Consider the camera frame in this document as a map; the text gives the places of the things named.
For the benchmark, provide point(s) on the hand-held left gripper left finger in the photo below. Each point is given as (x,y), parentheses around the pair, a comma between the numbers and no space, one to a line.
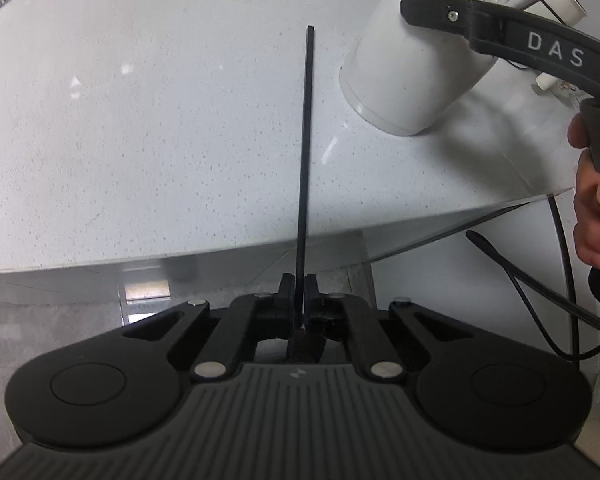
(286,292)

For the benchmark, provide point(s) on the black chopstick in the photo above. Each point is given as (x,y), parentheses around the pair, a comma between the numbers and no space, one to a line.
(307,135)

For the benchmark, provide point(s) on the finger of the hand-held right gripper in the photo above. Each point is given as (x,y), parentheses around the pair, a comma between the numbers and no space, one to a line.
(440,12)

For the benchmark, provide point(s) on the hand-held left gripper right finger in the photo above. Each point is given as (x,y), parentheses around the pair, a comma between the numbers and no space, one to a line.
(311,292)

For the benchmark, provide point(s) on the white electric cooker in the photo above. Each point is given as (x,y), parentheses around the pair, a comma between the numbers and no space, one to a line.
(565,10)

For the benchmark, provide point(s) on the person's right hand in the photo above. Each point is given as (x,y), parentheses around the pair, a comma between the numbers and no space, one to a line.
(595,210)

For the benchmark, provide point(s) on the white ceramic mug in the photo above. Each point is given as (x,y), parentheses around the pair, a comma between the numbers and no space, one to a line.
(410,75)

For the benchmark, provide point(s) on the grey kitchen cabinet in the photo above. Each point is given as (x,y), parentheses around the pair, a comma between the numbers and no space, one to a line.
(455,285)

